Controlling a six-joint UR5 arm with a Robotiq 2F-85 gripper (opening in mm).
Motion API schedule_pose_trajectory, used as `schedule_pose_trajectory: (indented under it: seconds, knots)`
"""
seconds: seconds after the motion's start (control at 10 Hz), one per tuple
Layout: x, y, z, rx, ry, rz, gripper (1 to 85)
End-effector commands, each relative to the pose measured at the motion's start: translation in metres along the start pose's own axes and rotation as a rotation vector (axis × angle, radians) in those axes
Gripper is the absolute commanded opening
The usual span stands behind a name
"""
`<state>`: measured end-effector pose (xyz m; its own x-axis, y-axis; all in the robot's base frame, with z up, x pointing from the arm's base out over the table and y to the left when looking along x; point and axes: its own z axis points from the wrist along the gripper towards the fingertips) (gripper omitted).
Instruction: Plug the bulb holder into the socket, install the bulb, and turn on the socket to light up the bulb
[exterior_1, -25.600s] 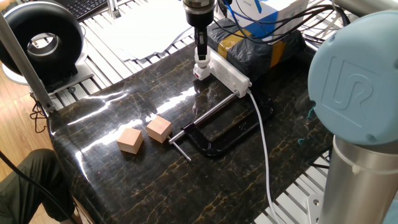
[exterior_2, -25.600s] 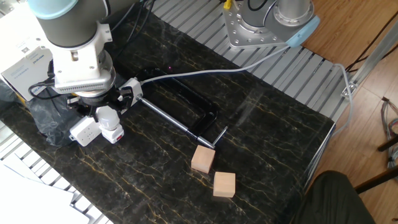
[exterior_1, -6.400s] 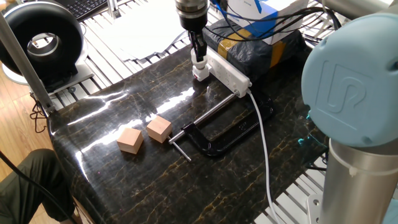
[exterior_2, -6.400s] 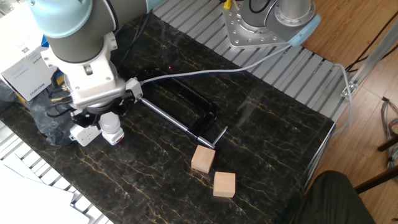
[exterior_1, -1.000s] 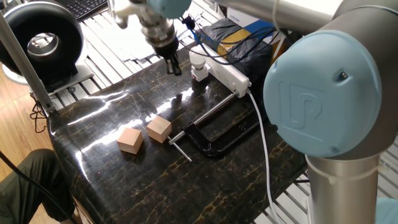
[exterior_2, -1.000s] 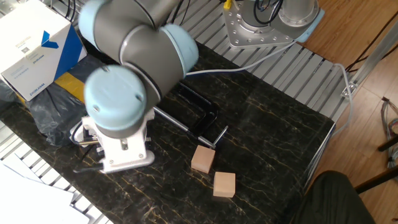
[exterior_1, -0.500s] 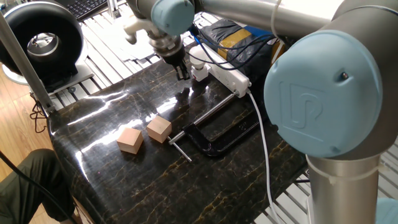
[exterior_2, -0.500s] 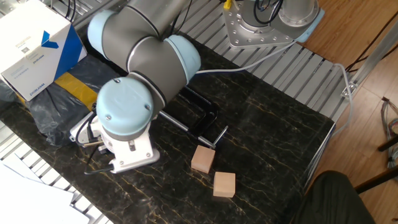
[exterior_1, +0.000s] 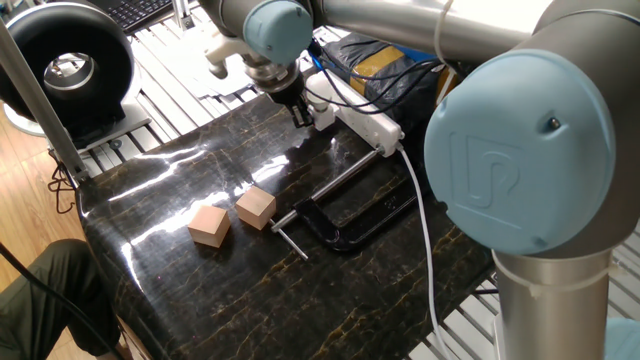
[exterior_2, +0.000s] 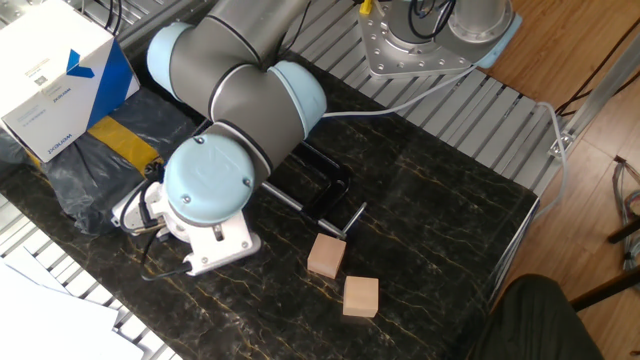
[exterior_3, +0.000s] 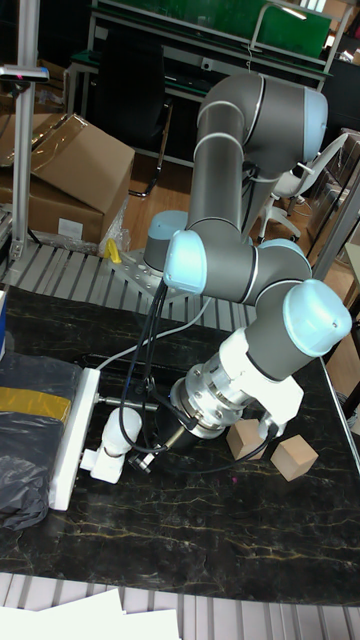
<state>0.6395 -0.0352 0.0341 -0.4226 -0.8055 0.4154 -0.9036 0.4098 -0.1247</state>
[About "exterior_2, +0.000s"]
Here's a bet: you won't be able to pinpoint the wooden cube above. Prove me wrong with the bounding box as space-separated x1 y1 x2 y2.
342 275 380 319
307 233 347 280

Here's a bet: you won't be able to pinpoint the aluminium frame rail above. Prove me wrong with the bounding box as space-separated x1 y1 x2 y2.
547 29 640 159

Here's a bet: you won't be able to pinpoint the dark trousered person leg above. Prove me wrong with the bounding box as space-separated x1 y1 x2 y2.
467 273 606 360

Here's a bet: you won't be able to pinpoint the coloured wire bundle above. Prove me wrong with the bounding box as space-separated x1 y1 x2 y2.
612 154 640 274

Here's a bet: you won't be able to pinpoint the white power strip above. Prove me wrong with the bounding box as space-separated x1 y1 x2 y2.
110 178 169 237

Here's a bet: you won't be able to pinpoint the dark wooden stool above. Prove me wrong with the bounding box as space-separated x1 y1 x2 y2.
569 214 640 312

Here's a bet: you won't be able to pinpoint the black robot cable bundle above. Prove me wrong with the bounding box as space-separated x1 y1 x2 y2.
102 0 459 282

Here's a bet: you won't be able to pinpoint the white power strip cable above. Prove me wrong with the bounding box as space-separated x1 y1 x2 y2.
322 62 481 120

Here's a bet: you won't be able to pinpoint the white blue cardboard box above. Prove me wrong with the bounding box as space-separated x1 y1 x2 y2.
0 0 141 165

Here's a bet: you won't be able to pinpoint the grey cable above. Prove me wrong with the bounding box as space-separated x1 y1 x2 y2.
532 102 571 221

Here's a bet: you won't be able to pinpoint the black floor cables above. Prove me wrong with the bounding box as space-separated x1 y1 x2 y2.
553 14 640 117

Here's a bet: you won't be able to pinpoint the black C-clamp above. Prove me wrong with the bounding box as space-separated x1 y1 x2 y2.
259 141 368 240

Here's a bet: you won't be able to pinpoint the white paper sheets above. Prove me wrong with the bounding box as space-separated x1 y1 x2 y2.
0 244 146 360

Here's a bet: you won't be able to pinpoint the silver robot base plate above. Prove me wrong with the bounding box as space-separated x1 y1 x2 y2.
357 4 474 80

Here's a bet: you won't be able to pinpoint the black plastic wrapped package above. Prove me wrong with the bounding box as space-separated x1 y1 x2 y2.
0 87 201 236

